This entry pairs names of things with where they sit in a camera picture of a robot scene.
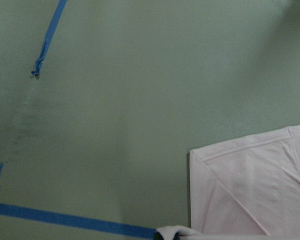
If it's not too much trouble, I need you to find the pink Snoopy t-shirt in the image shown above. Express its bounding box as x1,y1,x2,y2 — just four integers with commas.
156,125,300,240

